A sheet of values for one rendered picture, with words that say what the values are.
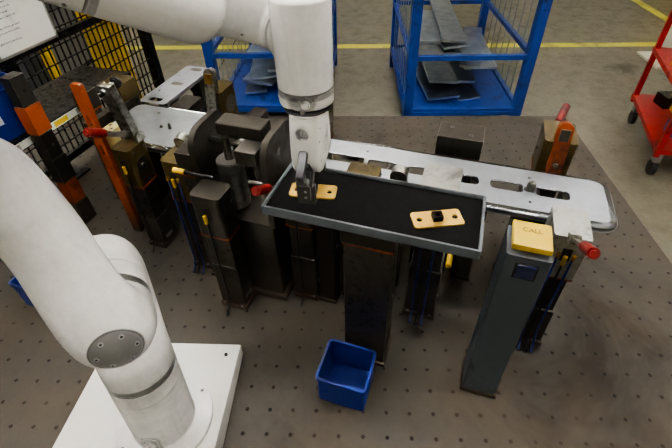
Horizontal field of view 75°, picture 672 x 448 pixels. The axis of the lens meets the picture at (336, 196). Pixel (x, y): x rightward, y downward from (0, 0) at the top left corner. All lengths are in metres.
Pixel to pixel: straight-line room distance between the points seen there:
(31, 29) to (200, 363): 1.19
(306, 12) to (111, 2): 0.22
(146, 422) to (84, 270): 0.37
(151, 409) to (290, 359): 0.35
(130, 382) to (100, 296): 0.22
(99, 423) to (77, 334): 0.44
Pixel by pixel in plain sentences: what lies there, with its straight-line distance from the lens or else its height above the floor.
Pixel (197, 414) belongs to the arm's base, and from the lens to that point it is 1.02.
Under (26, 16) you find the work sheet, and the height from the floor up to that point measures 1.24.
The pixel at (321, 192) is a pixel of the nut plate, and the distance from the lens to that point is 0.78.
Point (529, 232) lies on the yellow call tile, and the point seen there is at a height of 1.16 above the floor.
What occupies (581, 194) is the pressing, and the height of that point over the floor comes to 1.00.
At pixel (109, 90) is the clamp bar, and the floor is 1.21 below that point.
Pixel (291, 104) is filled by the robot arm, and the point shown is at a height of 1.36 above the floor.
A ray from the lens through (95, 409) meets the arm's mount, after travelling 1.12.
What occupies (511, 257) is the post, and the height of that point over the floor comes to 1.13.
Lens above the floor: 1.66
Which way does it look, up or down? 40 degrees down
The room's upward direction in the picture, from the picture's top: 2 degrees counter-clockwise
